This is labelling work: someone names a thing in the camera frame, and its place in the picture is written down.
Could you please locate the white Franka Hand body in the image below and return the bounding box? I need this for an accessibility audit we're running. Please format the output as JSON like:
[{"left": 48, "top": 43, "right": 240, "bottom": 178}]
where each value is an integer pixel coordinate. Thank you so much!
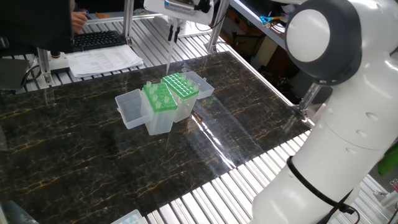
[{"left": 143, "top": 0, "right": 215, "bottom": 26}]

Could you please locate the clear tip box green rack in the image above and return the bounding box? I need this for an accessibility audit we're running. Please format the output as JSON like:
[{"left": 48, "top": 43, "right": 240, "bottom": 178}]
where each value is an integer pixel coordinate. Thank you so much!
[
  {"left": 114, "top": 81, "right": 178, "bottom": 136},
  {"left": 161, "top": 70, "right": 215, "bottom": 123}
]

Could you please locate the bare person hand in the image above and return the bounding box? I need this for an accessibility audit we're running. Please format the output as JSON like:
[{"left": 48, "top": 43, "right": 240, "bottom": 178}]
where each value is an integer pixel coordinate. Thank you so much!
[{"left": 70, "top": 11, "right": 88, "bottom": 34}]

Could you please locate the black keyboard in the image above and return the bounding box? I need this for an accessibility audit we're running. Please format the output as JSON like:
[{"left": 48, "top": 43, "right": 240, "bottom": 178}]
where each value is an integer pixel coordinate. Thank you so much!
[{"left": 72, "top": 30, "right": 127, "bottom": 53}]

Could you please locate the white paper stack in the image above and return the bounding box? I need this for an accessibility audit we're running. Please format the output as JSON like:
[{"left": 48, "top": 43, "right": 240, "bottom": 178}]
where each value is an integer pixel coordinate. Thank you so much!
[{"left": 65, "top": 44, "right": 145, "bottom": 79}]

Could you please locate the beige cardboard panel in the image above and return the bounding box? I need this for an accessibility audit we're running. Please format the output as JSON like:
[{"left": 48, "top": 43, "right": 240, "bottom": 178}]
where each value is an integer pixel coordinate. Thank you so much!
[{"left": 254, "top": 35, "right": 279, "bottom": 68}]

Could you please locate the blue yellow small tool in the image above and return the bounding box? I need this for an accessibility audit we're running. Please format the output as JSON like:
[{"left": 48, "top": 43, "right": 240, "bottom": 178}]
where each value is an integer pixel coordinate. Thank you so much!
[{"left": 259, "top": 15, "right": 280, "bottom": 26}]

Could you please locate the white stand base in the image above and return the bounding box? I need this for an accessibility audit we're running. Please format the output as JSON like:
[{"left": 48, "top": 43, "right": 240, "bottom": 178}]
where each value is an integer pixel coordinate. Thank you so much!
[{"left": 49, "top": 51, "right": 71, "bottom": 75}]

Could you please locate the black computer monitor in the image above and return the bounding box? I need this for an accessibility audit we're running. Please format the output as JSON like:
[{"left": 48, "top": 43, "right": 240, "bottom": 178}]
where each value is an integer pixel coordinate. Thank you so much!
[{"left": 0, "top": 0, "right": 75, "bottom": 54}]

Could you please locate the diagonal aluminium strut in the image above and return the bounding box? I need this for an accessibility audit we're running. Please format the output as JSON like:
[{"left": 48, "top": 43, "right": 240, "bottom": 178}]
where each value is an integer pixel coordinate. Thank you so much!
[{"left": 294, "top": 82, "right": 323, "bottom": 121}]

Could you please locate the black flat box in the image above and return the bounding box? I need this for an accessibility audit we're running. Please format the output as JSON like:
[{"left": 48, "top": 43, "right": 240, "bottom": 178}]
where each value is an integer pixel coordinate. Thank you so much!
[{"left": 0, "top": 57, "right": 31, "bottom": 91}]

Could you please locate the black marble pattern board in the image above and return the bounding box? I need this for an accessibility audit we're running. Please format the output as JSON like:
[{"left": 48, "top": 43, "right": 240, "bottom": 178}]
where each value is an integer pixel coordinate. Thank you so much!
[{"left": 0, "top": 50, "right": 313, "bottom": 224}]

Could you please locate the clear tip box blue rack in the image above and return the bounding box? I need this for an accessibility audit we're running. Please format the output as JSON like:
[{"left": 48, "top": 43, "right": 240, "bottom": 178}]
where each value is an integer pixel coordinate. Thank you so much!
[{"left": 111, "top": 208, "right": 147, "bottom": 224}]

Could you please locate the grey rounded object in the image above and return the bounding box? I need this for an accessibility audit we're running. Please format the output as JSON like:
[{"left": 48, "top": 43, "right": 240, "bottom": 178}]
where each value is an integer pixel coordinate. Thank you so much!
[{"left": 0, "top": 200, "right": 40, "bottom": 224}]

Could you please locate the green flat object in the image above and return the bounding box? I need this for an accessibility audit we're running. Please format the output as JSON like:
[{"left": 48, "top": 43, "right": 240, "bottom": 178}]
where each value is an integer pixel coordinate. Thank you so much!
[{"left": 377, "top": 142, "right": 398, "bottom": 177}]

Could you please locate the tall aluminium frame post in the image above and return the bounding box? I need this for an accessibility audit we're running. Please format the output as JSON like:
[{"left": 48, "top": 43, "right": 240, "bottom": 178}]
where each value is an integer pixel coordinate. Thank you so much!
[{"left": 122, "top": 0, "right": 136, "bottom": 47}]

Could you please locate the black camera cable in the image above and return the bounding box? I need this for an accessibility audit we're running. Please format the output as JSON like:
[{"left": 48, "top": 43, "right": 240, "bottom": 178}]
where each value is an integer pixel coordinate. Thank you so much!
[{"left": 194, "top": 0, "right": 361, "bottom": 224}]

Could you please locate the grey metal shelf rail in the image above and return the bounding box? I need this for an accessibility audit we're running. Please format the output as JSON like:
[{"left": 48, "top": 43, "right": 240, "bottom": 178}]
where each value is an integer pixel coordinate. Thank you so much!
[{"left": 229, "top": 0, "right": 289, "bottom": 50}]

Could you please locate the short aluminium frame post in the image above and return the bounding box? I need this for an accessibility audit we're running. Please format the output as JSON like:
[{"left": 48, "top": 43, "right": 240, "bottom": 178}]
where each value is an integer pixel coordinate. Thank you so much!
[{"left": 36, "top": 48, "right": 53, "bottom": 88}]

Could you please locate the black arm strap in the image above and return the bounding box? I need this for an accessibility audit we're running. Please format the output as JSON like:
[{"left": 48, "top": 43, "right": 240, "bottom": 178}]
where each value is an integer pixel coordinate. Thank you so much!
[{"left": 286, "top": 156, "right": 355, "bottom": 215}]

